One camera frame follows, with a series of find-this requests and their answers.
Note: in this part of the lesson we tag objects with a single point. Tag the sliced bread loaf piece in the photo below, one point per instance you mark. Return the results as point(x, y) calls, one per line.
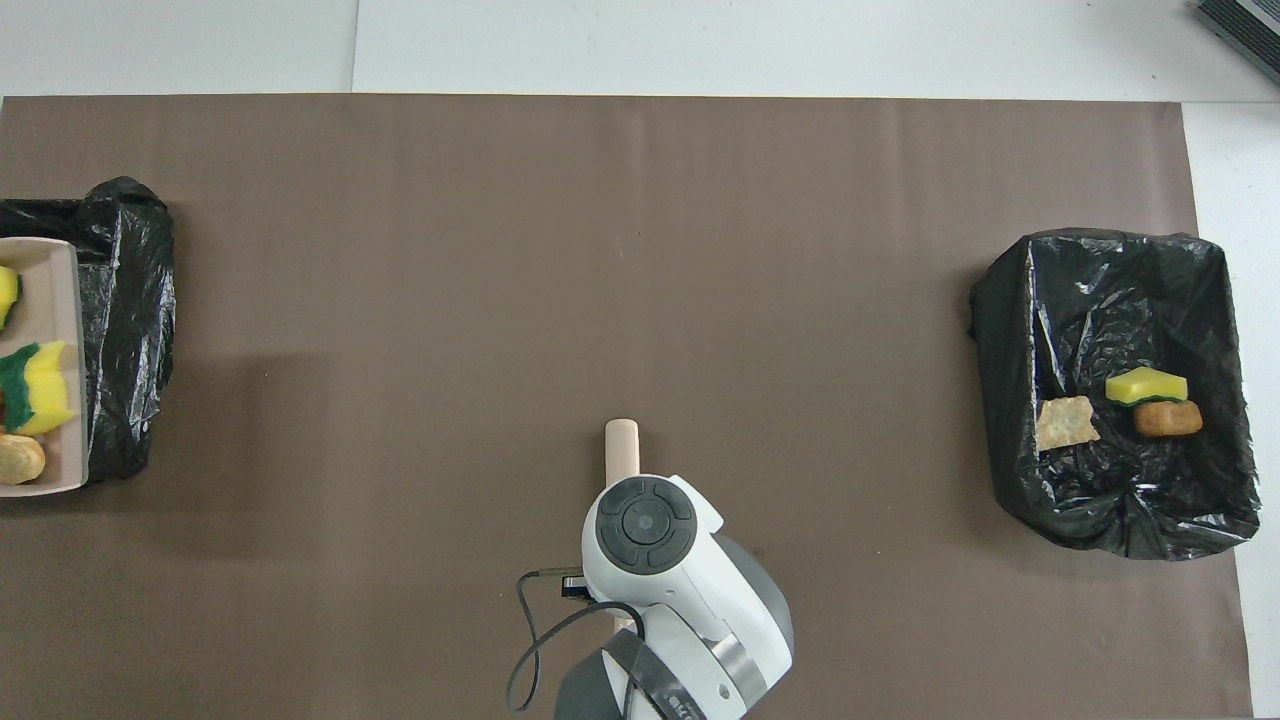
point(1066, 423)

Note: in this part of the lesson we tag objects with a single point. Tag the yellow sponge piece green backing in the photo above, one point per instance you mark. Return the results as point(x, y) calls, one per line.
point(1145, 385)

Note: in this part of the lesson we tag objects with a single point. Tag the brown bread roll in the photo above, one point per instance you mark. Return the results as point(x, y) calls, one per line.
point(1168, 420)

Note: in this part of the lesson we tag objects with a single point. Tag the beige plastic dustpan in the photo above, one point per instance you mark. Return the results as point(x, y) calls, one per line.
point(60, 300)

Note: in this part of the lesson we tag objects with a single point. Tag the lumpy beige bread chunk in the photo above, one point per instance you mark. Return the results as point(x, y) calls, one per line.
point(20, 460)

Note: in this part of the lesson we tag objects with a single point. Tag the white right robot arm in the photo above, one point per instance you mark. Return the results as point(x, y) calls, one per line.
point(700, 610)

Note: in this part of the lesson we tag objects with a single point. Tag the black bag lined bin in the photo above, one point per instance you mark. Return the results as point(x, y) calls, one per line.
point(130, 300)
point(1080, 300)

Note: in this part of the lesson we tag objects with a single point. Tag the brown paper table mat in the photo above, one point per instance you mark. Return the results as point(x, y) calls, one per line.
point(500, 250)

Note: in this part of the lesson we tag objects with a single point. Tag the dark grey ribbed device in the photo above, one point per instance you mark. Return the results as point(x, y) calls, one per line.
point(1250, 25)

